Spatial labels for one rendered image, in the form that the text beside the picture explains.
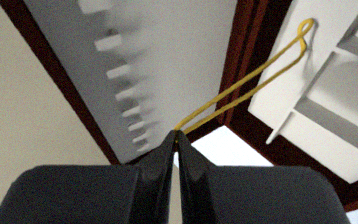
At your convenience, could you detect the gold chain necklace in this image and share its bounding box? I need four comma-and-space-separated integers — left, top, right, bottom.
174, 19, 314, 142

